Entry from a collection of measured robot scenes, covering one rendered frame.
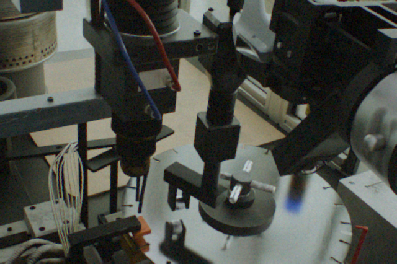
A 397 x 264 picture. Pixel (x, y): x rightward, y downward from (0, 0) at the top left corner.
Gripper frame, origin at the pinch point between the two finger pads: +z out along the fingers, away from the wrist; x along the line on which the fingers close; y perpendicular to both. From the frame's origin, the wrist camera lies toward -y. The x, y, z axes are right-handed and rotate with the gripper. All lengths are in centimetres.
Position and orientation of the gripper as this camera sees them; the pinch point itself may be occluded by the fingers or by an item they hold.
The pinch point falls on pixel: (254, 27)
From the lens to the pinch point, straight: 51.6
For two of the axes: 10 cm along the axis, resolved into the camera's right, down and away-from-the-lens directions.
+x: -9.3, 1.1, -3.5
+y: 1.0, -8.4, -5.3
